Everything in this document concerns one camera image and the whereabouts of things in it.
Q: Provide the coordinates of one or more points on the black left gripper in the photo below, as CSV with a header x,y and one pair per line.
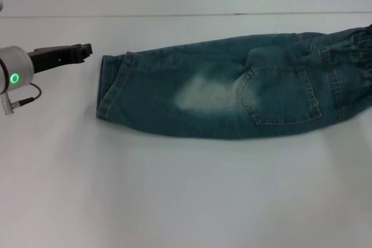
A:
x,y
55,55

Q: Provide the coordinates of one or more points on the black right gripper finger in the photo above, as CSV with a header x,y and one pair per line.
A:
x,y
369,28

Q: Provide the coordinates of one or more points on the blue faded denim shorts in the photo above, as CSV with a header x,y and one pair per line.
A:
x,y
203,114

